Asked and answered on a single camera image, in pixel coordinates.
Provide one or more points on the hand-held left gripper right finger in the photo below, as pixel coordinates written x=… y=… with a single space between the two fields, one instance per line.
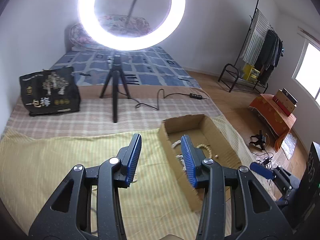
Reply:
x=188 y=160

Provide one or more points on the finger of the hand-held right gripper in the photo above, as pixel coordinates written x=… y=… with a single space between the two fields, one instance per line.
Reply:
x=262 y=170

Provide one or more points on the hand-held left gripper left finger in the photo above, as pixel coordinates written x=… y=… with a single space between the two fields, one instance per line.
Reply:
x=133 y=155

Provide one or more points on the cardboard box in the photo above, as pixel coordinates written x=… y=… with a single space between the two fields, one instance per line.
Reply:
x=172 y=160

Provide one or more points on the black speaker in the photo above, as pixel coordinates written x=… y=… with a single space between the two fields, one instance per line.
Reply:
x=311 y=180

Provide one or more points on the black device on floor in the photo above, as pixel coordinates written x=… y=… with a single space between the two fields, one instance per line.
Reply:
x=258 y=140

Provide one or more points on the orange covered low table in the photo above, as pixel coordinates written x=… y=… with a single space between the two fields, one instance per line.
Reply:
x=272 y=115

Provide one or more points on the beige plaid sheet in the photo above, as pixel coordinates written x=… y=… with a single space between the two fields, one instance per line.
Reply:
x=75 y=120

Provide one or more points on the long cardboard carton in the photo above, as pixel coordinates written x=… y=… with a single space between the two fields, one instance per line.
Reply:
x=285 y=101

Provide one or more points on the black tripod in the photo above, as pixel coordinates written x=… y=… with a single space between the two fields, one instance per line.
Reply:
x=115 y=80

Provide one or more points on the yellow striped cloth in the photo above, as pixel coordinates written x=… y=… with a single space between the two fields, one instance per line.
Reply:
x=50 y=160

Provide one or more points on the blue patterned bedsheet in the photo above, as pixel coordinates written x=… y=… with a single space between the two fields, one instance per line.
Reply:
x=155 y=67

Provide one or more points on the yellow box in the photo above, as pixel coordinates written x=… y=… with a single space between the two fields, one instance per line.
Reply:
x=251 y=72

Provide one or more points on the black clothes rack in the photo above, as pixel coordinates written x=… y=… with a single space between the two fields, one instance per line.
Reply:
x=228 y=67

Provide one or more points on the black snack bag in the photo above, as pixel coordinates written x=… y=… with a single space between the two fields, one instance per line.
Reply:
x=50 y=92

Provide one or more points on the window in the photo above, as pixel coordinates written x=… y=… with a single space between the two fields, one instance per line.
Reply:
x=308 y=65

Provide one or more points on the dark hanging clothes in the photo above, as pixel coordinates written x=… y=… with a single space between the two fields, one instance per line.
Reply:
x=270 y=52

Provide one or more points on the folded floral quilt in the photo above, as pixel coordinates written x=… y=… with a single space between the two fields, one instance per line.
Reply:
x=80 y=37

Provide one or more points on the striped towel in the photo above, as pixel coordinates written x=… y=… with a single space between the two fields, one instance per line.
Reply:
x=255 y=37

